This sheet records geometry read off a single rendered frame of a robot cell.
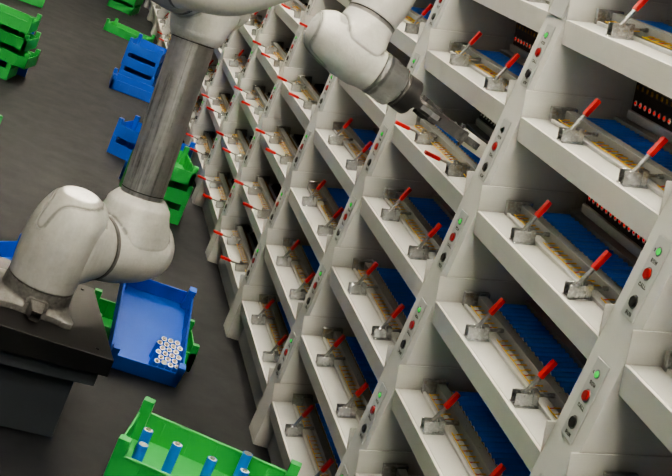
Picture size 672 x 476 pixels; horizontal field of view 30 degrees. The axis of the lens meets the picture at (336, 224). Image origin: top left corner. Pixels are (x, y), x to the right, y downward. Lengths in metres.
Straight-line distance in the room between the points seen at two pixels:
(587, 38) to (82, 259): 1.20
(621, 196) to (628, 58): 0.26
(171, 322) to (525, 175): 1.44
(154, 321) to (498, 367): 1.55
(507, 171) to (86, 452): 1.16
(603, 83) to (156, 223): 1.09
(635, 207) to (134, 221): 1.35
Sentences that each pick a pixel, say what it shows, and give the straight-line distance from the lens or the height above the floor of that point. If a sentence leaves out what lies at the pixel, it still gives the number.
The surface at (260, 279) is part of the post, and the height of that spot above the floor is 0.21.
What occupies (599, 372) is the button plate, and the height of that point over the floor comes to 0.86.
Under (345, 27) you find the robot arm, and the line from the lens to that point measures 2.36.
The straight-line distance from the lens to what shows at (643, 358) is 1.75.
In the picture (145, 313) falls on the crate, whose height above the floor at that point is 0.10.
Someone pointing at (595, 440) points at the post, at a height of 0.78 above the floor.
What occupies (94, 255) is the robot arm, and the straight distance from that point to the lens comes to 2.79.
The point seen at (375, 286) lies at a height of 0.55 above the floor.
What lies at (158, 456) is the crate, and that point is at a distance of 2.24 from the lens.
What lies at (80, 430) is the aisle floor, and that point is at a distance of 2.98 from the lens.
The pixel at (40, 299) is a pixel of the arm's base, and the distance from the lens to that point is 2.79.
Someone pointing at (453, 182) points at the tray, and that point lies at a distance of 2.54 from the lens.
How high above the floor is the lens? 1.28
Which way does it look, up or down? 13 degrees down
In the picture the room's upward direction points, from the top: 24 degrees clockwise
